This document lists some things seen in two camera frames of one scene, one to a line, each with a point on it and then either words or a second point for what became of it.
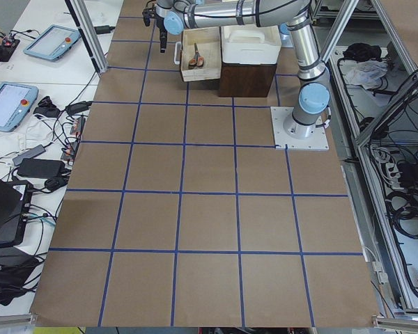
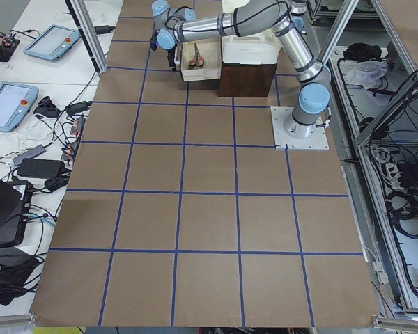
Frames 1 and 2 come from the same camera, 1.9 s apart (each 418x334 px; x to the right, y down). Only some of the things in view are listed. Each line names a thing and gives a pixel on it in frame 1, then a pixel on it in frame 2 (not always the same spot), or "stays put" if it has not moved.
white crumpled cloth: [367, 73] stays put
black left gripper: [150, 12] -> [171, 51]
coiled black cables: [405, 212] stays put
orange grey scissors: [197, 60] stays put
